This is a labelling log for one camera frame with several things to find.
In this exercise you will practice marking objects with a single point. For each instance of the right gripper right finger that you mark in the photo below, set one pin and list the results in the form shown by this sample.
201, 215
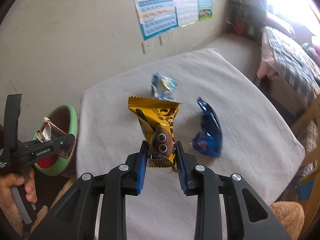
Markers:
247, 215

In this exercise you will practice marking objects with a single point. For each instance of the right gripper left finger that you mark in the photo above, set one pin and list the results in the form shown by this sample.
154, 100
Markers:
74, 215

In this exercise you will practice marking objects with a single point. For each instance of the yellow chocolate snack wrapper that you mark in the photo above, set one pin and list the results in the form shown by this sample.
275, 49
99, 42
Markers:
156, 118

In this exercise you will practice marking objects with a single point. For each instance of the pink carton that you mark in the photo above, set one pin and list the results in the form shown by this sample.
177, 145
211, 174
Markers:
49, 131

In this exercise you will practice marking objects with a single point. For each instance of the green rimmed red trash bin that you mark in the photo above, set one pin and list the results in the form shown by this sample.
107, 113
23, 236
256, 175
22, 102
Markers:
62, 161

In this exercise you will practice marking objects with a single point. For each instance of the brown plush teddy bear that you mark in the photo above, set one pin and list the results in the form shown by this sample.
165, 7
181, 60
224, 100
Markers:
291, 215

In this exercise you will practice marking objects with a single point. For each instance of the dark blue snack bag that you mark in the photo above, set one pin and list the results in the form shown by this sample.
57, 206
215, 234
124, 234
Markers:
209, 140

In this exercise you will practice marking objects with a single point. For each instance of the white fabric table cover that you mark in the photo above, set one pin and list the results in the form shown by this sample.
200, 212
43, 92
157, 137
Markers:
257, 142

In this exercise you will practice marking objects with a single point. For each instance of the bed with checkered blanket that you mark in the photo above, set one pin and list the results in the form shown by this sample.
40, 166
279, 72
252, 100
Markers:
290, 60

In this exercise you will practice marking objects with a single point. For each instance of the light blue snack wrapper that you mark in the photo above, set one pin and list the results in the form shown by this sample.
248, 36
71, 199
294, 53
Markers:
162, 87

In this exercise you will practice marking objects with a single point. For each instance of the dark bedside shelf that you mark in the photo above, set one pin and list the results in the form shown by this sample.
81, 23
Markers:
244, 20

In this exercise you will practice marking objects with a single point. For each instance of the wooden chair frame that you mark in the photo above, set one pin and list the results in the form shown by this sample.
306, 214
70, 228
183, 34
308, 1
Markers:
307, 129

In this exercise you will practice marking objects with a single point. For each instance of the white wall switch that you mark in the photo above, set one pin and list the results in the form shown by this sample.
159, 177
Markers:
147, 46

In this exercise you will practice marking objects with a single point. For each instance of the white wall socket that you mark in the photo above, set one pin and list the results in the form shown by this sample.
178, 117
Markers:
166, 37

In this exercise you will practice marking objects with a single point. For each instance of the blue educational wall poster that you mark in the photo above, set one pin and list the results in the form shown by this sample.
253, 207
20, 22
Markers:
156, 16

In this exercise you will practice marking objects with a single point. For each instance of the white wall chart poster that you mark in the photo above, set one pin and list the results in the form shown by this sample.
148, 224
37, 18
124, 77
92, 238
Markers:
187, 12

